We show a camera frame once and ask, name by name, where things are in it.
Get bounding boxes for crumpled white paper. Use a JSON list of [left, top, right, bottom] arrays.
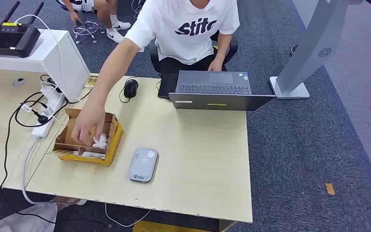
[[92, 133, 109, 149]]

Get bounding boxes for yellow box under desk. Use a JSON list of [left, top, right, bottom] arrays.
[[132, 220, 237, 232]]

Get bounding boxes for black remote controller with antennas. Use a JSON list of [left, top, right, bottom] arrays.
[[0, 0, 44, 58]]

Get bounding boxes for dark grey laptop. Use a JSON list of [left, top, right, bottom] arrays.
[[168, 70, 276, 112]]

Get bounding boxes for crouching person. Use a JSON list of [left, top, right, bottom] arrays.
[[56, 0, 132, 44]]

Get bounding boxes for thin white cable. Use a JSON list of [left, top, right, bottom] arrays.
[[14, 14, 65, 97]]

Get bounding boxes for long black cable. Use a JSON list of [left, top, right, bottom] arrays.
[[0, 91, 57, 225]]

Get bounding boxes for white room key cards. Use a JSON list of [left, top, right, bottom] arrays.
[[80, 151, 106, 159]]

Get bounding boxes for patterned card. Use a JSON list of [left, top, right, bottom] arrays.
[[84, 75, 99, 89]]

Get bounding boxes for black cable with plug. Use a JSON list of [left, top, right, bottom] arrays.
[[14, 99, 69, 128]]

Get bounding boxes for black computer mouse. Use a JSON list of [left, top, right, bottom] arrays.
[[123, 79, 139, 99]]

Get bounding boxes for person's left hand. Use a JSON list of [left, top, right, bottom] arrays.
[[208, 59, 224, 72]]

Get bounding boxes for yellow brown cardboard box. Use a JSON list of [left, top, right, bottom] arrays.
[[47, 108, 124, 167]]

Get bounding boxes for chrome stool base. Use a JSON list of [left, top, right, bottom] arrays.
[[72, 11, 105, 44]]

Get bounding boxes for person's right hand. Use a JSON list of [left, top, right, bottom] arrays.
[[71, 104, 107, 146]]

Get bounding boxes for thick white power cable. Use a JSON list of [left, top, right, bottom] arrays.
[[21, 138, 87, 205]]

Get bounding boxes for black mouse cable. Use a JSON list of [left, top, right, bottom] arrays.
[[119, 76, 138, 104]]

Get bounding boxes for white power strip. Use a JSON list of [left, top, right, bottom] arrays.
[[31, 86, 66, 140]]

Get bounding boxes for white cable under desk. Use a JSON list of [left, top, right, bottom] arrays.
[[104, 203, 152, 228]]

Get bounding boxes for grey card reader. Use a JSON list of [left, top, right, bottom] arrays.
[[128, 147, 159, 184]]

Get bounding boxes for grey kiosk stand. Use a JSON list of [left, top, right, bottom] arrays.
[[270, 0, 365, 100]]

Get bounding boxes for white cabinet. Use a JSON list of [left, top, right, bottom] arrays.
[[0, 25, 91, 103]]

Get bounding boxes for black phone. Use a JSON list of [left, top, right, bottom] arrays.
[[157, 73, 179, 100]]

